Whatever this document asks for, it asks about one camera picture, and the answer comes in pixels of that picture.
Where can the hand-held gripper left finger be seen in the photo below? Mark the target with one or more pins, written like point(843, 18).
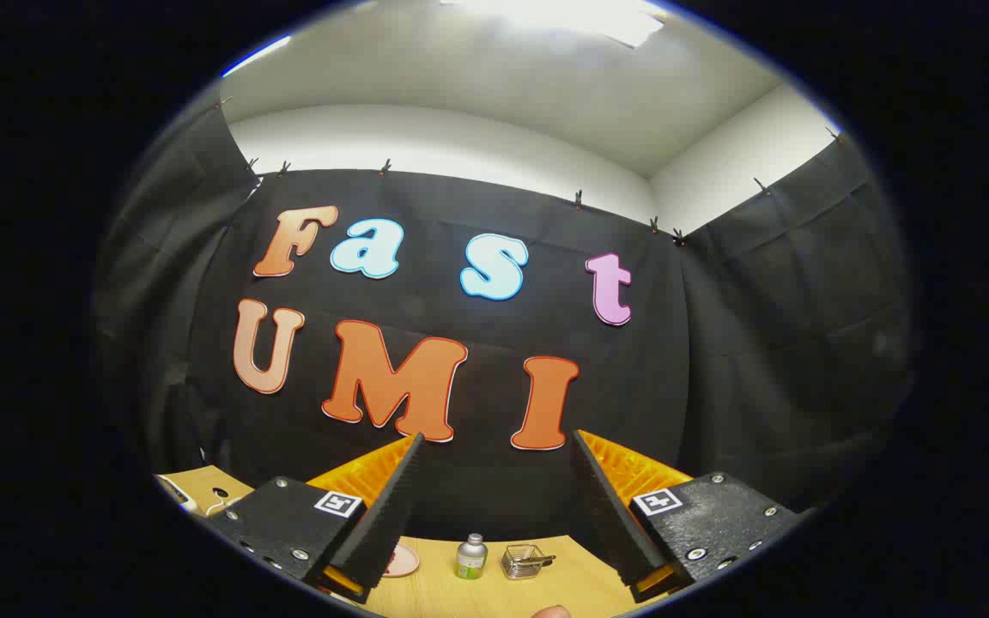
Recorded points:
point(391, 506)

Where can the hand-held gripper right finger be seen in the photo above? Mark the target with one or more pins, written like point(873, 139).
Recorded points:
point(606, 506)

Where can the pink round plate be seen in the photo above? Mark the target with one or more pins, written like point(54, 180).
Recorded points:
point(402, 562)

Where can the green bottle with silver cap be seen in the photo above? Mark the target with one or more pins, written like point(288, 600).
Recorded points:
point(470, 560)

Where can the cream white toaster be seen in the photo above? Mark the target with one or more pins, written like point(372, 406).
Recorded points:
point(178, 498)

